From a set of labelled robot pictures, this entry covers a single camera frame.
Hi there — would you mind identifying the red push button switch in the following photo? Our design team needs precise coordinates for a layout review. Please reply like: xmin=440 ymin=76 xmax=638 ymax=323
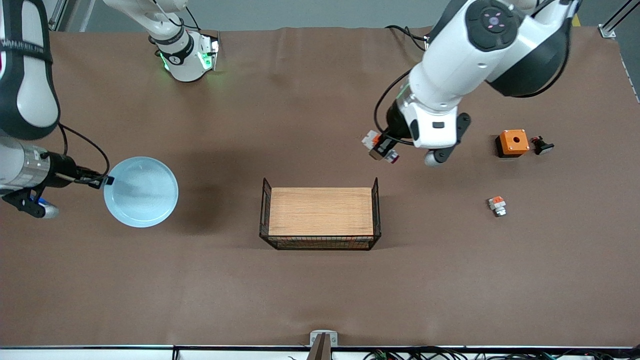
xmin=362 ymin=129 xmax=401 ymax=164

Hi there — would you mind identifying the light blue round plate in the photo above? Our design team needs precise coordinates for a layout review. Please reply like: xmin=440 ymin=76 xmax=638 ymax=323
xmin=103 ymin=156 xmax=180 ymax=228

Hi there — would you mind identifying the brown table cloth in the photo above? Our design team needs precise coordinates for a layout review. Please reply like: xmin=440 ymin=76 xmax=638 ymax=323
xmin=0 ymin=26 xmax=640 ymax=348

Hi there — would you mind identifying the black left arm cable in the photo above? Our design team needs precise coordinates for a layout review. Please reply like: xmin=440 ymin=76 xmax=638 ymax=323
xmin=374 ymin=69 xmax=417 ymax=147

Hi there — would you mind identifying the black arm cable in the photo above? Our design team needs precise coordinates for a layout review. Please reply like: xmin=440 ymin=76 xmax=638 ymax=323
xmin=374 ymin=69 xmax=417 ymax=147
xmin=58 ymin=122 xmax=111 ymax=184

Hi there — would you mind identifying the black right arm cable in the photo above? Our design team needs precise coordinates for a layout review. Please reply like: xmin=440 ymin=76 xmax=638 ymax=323
xmin=58 ymin=122 xmax=111 ymax=184

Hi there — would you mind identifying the black base power cable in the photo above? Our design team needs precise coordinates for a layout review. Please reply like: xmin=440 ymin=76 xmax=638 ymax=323
xmin=384 ymin=24 xmax=432 ymax=52

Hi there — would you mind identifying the black wire basket wooden base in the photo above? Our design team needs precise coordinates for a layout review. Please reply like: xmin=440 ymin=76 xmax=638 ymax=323
xmin=259 ymin=177 xmax=382 ymax=251

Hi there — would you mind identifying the orange button enclosure box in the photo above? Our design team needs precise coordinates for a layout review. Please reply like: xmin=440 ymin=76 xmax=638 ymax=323
xmin=495 ymin=129 xmax=531 ymax=159

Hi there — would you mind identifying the small black red switch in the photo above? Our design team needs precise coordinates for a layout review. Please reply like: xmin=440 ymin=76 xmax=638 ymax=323
xmin=530 ymin=135 xmax=555 ymax=156

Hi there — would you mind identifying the aluminium frame post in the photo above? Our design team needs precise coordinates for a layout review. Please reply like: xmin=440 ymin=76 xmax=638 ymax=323
xmin=46 ymin=0 xmax=69 ymax=32
xmin=597 ymin=0 xmax=640 ymax=39

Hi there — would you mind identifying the aluminium frame bar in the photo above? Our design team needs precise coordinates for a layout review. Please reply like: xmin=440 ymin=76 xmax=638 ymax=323
xmin=309 ymin=330 xmax=339 ymax=360

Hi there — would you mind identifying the bundle of black cables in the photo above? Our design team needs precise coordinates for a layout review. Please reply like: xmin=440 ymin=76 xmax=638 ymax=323
xmin=362 ymin=346 xmax=640 ymax=360

